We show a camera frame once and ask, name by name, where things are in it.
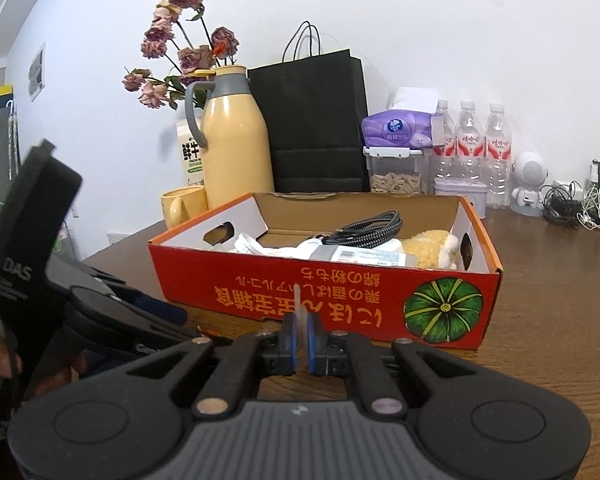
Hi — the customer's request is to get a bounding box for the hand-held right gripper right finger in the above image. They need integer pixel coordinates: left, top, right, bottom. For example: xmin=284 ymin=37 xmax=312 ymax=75
xmin=307 ymin=317 xmax=481 ymax=416

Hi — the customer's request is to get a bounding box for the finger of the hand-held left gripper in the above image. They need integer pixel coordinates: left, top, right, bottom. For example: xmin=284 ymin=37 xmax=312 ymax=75
xmin=112 ymin=285 xmax=203 ymax=345

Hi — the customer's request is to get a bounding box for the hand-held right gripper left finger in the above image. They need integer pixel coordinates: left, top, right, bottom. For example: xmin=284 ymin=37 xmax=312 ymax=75
xmin=125 ymin=317 xmax=298 ymax=418

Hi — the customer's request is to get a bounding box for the orange cardboard box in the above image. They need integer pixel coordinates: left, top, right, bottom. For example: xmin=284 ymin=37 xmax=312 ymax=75
xmin=147 ymin=191 xmax=504 ymax=351

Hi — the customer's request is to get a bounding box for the white lumpy packet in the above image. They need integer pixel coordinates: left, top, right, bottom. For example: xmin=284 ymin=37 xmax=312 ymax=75
xmin=232 ymin=232 xmax=331 ymax=261

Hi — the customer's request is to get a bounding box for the black braided cable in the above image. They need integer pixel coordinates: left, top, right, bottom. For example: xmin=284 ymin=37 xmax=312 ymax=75
xmin=325 ymin=210 xmax=406 ymax=248

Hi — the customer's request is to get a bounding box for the white labelled bottle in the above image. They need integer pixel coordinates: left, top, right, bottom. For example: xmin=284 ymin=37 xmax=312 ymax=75
xmin=310 ymin=245 xmax=411 ymax=267

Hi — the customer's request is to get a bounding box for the yellow mug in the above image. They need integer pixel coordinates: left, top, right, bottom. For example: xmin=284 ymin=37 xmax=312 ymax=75
xmin=160 ymin=186 xmax=211 ymax=231

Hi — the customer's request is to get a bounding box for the yellow plush toy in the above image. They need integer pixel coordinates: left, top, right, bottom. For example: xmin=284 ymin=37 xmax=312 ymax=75
xmin=402 ymin=229 xmax=463 ymax=271

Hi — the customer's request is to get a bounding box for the white milk carton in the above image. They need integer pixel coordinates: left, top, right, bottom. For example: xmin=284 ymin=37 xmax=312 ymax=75
xmin=175 ymin=119 xmax=206 ymax=188

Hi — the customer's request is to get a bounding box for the yellow thermos jug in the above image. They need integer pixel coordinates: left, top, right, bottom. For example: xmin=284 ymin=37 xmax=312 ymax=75
xmin=184 ymin=65 xmax=276 ymax=208

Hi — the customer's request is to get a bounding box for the clear seed container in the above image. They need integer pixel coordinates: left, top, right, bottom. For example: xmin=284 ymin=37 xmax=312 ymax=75
xmin=363 ymin=145 xmax=426 ymax=195

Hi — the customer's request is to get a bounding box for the lavender tin box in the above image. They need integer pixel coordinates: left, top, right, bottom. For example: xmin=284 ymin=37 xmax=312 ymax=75
xmin=432 ymin=177 xmax=488 ymax=220

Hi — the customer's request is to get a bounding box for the black paper bag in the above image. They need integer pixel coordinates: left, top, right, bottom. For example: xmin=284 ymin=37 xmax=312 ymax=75
xmin=247 ymin=21 xmax=371 ymax=195

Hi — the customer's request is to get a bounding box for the purple tissue pack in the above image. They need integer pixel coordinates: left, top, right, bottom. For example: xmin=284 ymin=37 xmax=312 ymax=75
xmin=361 ymin=87 xmax=446 ymax=150

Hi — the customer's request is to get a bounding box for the dried rose bouquet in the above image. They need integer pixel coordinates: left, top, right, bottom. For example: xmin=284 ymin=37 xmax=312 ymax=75
xmin=121 ymin=0 xmax=241 ymax=111

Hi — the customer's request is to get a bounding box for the clear water bottle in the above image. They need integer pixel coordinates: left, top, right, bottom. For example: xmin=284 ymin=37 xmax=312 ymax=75
xmin=452 ymin=101 xmax=486 ymax=186
xmin=484 ymin=103 xmax=513 ymax=209
xmin=427 ymin=100 xmax=458 ymax=181

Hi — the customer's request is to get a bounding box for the white robot-shaped speaker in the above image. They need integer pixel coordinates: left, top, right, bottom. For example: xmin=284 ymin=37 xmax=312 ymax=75
xmin=509 ymin=150 xmax=552 ymax=217

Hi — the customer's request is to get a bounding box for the wall poster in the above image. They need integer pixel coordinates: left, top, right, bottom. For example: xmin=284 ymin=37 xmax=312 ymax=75
xmin=28 ymin=42 xmax=47 ymax=101

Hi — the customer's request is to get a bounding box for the black cable tangle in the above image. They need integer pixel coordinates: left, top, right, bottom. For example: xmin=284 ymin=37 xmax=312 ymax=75
xmin=540 ymin=182 xmax=586 ymax=226

